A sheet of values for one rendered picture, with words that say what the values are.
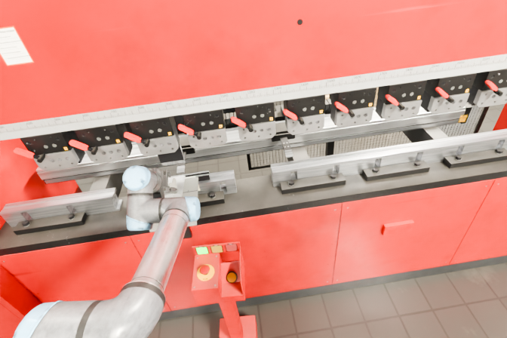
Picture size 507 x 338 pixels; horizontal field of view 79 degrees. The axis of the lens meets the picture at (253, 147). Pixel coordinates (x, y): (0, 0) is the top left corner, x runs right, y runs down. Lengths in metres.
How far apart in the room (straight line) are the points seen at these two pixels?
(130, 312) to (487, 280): 2.18
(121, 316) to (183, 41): 0.78
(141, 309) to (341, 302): 1.61
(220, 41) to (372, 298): 1.73
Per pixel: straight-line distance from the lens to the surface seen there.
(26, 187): 2.02
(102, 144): 1.32
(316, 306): 2.12
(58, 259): 1.74
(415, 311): 2.23
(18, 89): 1.30
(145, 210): 0.98
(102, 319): 0.68
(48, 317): 0.74
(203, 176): 1.41
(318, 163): 1.45
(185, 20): 1.05
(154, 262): 0.77
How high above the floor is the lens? 1.93
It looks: 38 degrees down
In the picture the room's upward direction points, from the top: 7 degrees counter-clockwise
